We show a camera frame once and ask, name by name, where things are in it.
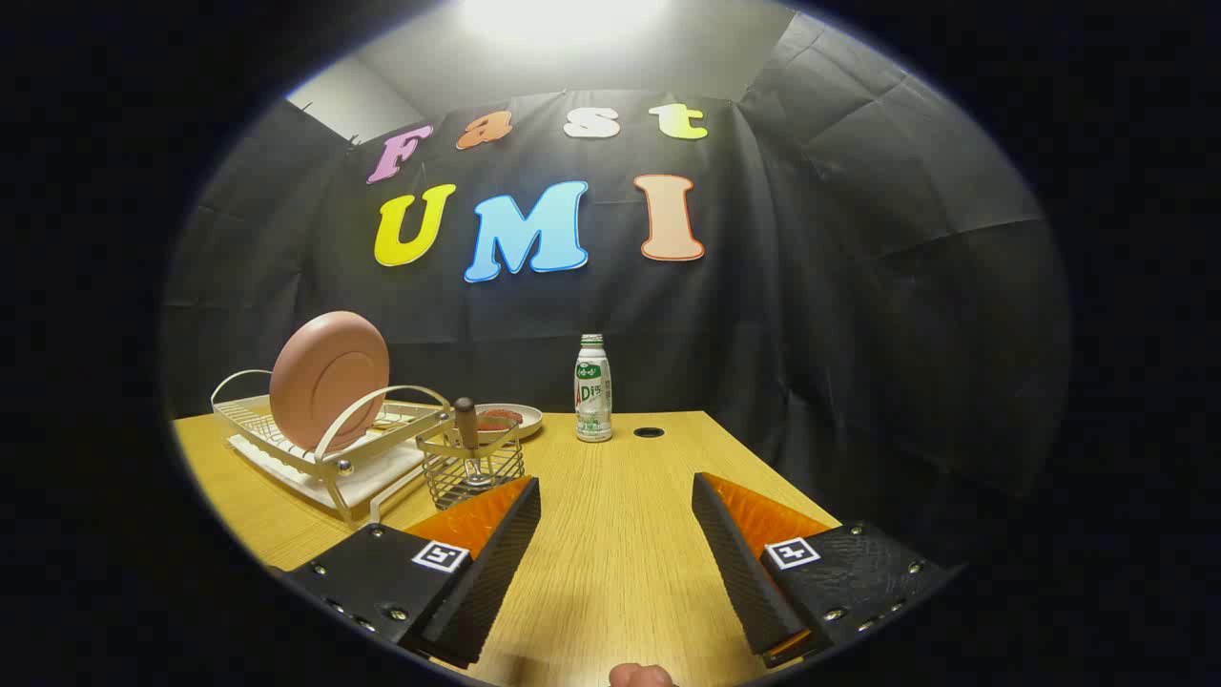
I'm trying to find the pink plate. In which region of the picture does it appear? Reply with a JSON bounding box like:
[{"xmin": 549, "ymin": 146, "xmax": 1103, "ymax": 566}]
[{"xmin": 269, "ymin": 311, "xmax": 391, "ymax": 453}]

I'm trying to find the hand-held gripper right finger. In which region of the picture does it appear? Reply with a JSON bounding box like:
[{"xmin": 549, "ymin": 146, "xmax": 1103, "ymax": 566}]
[{"xmin": 692, "ymin": 471, "xmax": 964, "ymax": 669}]

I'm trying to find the metal wire basket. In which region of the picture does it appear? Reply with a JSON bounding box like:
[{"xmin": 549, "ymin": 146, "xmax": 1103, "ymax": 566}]
[{"xmin": 416, "ymin": 417, "xmax": 526, "ymax": 511}]

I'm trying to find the black backdrop cloth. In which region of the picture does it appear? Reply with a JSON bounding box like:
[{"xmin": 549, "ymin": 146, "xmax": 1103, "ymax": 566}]
[{"xmin": 162, "ymin": 10, "xmax": 1074, "ymax": 573}]

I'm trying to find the white wire dish rack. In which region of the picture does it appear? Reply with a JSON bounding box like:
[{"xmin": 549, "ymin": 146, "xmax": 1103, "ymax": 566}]
[{"xmin": 210, "ymin": 369, "xmax": 454, "ymax": 526}]

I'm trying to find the brown-handled metal spoon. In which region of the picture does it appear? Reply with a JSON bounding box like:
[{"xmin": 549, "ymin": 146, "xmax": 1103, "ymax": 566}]
[{"xmin": 454, "ymin": 398, "xmax": 481, "ymax": 483}]

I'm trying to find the white drink bottle green cap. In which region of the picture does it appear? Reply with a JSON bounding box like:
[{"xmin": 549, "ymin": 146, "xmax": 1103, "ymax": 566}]
[{"xmin": 573, "ymin": 334, "xmax": 613, "ymax": 444}]

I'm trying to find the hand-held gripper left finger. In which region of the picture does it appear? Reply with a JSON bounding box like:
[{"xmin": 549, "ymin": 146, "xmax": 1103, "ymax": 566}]
[{"xmin": 270, "ymin": 475, "xmax": 542, "ymax": 669}]

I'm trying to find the beige round plate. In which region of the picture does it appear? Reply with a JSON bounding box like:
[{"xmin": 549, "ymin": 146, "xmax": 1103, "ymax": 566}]
[{"xmin": 474, "ymin": 404, "xmax": 544, "ymax": 440}]

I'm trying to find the white drip tray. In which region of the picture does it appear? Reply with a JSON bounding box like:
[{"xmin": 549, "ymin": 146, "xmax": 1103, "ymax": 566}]
[{"xmin": 229, "ymin": 434, "xmax": 430, "ymax": 511}]

